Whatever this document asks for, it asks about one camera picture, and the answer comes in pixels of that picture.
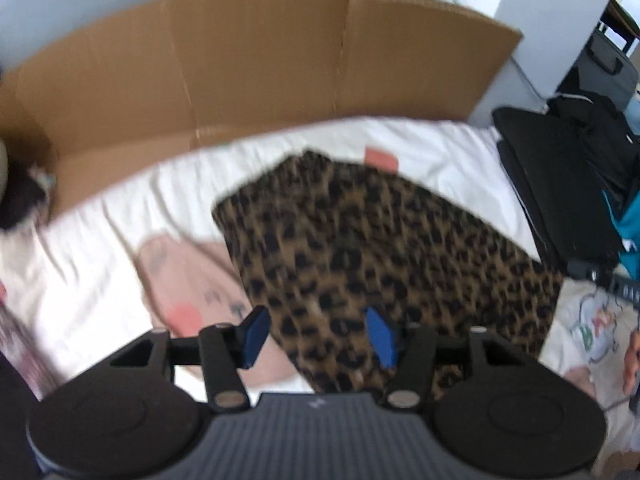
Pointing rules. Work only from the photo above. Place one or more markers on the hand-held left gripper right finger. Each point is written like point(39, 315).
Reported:
point(380, 337)

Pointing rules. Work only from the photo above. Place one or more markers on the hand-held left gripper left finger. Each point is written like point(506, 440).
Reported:
point(255, 335)

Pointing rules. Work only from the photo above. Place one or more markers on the leopard print skirt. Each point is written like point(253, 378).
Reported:
point(375, 240)

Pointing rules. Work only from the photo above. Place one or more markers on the stack of black folded clothes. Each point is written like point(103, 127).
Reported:
point(560, 180)

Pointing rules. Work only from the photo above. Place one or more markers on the dark crumpled clothes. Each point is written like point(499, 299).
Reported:
point(20, 195)

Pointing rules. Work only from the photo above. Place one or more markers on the person's right hand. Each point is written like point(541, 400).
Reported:
point(633, 360)

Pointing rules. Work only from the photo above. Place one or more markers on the teal bag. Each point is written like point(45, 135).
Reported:
point(627, 230)

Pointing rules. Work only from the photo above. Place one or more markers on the cream bear print bed sheet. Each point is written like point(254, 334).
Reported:
point(125, 210)

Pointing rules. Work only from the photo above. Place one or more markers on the floral patterned garment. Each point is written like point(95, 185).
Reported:
point(20, 340)

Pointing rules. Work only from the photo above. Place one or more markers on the flat cardboard sheet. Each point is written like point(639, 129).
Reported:
point(250, 60)

